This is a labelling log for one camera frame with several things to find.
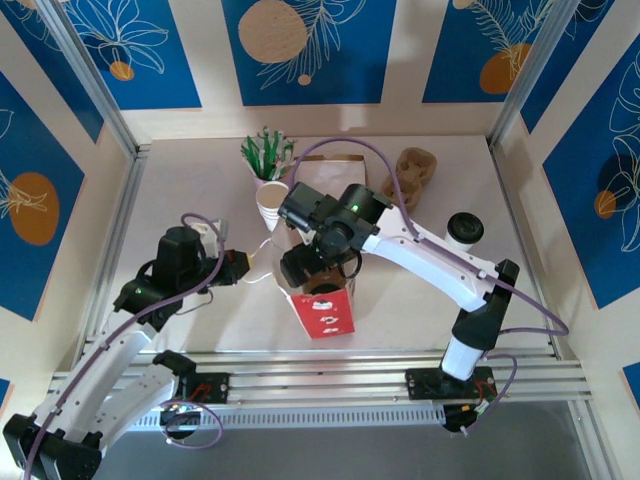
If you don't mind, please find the black cable connector hub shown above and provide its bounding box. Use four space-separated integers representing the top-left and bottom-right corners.
159 399 206 442
442 402 496 437

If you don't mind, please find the aluminium table side rail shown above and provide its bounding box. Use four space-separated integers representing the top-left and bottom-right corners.
73 144 151 374
487 134 571 362

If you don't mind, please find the white slotted cable duct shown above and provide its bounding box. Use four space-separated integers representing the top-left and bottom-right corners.
119 404 447 429

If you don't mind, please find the pink cup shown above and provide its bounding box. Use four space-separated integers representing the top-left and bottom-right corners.
249 167 296 191

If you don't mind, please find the aluminium frame post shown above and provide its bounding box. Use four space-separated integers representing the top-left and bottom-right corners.
488 0 587 150
33 0 143 160

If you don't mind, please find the brown pulp cup carrier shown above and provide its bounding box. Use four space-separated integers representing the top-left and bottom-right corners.
380 147 439 209
303 280 346 297

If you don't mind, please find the brown cardboard box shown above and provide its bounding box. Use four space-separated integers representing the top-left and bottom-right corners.
291 153 372 201

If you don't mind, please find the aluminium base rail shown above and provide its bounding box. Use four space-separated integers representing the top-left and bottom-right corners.
47 349 594 407

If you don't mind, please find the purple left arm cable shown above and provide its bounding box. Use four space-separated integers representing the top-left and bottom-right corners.
22 213 225 480

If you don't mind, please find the red white paper bag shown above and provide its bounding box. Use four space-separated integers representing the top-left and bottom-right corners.
243 227 359 341

